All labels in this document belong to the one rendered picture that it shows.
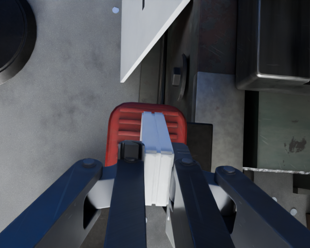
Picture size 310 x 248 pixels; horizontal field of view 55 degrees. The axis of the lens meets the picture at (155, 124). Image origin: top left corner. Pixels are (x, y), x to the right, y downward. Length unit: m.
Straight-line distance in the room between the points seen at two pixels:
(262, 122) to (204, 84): 0.08
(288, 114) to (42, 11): 0.92
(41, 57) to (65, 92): 0.14
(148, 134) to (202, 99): 0.20
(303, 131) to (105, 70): 0.75
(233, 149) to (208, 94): 0.07
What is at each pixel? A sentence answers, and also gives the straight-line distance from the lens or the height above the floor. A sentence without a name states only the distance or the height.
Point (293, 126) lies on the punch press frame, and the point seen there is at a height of 0.64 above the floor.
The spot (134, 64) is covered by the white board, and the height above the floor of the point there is 0.20.
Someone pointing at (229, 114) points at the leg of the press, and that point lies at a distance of 0.36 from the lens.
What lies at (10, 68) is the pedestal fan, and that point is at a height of 0.03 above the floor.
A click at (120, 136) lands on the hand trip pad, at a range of 0.22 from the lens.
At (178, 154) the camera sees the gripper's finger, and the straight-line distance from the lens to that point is 0.16.
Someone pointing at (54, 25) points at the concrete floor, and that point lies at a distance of 1.10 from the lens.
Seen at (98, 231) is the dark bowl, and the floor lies 0.00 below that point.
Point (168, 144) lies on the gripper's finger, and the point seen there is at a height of 0.83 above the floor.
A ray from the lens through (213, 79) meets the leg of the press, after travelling 0.36.
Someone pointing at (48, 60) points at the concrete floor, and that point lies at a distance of 1.06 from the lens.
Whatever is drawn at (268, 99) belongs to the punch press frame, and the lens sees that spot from 0.38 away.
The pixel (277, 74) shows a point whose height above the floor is 0.71.
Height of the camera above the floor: 0.98
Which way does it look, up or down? 82 degrees down
